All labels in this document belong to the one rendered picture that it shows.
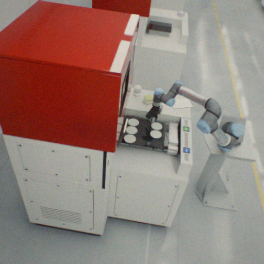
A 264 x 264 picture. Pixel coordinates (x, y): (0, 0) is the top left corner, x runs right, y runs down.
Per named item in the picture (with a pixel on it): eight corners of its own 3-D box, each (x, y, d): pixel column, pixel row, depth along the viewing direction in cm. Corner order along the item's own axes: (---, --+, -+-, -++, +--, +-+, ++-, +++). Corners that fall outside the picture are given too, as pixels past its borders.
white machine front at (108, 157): (102, 188, 204) (103, 152, 177) (120, 118, 264) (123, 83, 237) (106, 189, 204) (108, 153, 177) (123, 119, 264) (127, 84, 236)
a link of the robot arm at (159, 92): (160, 93, 223) (152, 88, 227) (158, 104, 231) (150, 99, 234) (166, 89, 228) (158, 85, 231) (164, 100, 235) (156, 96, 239)
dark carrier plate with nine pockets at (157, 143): (121, 143, 230) (121, 142, 230) (127, 117, 255) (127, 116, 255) (162, 149, 229) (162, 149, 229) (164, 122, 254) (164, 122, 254)
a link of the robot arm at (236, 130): (243, 128, 240) (249, 127, 227) (234, 140, 241) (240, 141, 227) (231, 120, 241) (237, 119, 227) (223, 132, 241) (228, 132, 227)
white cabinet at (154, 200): (106, 220, 275) (110, 169, 219) (122, 151, 345) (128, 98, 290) (170, 232, 273) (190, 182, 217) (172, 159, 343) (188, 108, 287)
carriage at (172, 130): (167, 153, 232) (167, 151, 230) (168, 125, 259) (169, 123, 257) (176, 155, 232) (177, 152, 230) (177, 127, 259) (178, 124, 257)
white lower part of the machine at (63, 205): (30, 226, 263) (13, 173, 207) (59, 162, 323) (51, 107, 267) (102, 240, 260) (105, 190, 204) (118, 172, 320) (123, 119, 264)
